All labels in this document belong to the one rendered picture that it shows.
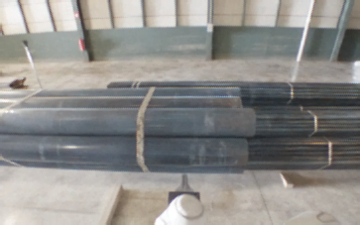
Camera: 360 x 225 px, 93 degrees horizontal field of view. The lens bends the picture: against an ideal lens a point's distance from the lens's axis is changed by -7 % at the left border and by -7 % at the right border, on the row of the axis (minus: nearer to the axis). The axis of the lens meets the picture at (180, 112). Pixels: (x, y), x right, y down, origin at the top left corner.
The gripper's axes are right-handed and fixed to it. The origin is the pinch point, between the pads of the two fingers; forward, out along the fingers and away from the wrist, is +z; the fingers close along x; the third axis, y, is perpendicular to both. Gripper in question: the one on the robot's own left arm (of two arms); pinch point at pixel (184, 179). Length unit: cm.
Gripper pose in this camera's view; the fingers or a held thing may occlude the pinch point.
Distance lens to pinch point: 87.9
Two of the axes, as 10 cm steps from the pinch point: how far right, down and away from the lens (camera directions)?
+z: 0.4, -4.7, 8.8
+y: -0.2, -8.8, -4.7
